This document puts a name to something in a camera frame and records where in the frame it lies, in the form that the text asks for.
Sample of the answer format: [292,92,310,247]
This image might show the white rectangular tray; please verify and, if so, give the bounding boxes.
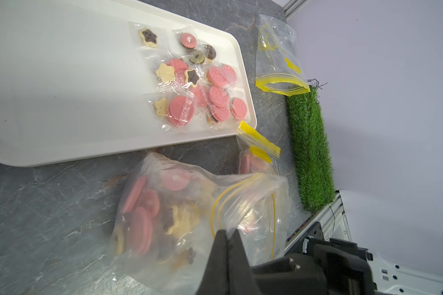
[0,1,257,167]

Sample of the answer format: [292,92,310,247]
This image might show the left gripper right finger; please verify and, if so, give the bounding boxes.
[228,230,262,295]

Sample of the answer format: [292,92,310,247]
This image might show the poured wrapped cookie pile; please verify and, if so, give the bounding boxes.
[129,22,250,131]

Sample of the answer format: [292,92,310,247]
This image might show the green artificial grass mat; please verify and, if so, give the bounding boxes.
[287,79,335,213]

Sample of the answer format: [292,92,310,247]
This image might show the cookie ziploc bag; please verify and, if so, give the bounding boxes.
[111,153,290,295]
[236,121,281,175]
[255,15,310,97]

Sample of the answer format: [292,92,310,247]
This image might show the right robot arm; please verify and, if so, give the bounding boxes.
[284,192,443,295]

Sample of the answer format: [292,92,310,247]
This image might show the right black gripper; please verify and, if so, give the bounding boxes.
[251,236,377,295]

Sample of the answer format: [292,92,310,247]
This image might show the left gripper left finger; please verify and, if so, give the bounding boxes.
[196,230,229,295]

